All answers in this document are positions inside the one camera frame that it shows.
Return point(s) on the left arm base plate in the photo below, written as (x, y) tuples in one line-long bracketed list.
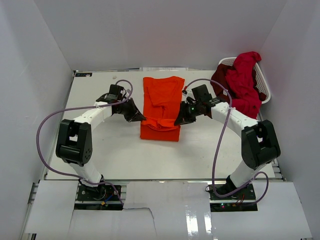
[(101, 198)]

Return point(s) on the orange t shirt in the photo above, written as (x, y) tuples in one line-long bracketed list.
[(161, 105)]

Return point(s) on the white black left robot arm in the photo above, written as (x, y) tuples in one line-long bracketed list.
[(75, 143)]

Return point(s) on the maroon t shirt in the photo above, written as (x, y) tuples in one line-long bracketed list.
[(219, 76)]

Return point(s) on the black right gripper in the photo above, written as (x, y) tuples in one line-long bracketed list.
[(183, 117)]

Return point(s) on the white perforated laundry basket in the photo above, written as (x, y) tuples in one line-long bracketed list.
[(262, 85)]

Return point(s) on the printed paper sheet at wall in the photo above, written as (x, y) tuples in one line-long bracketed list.
[(159, 69)]

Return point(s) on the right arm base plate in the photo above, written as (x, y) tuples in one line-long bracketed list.
[(242, 201)]

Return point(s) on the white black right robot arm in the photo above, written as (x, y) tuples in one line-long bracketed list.
[(259, 143)]

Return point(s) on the pink magenta t shirt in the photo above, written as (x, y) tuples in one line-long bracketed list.
[(240, 80)]

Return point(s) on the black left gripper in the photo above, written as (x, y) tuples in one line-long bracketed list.
[(134, 115)]

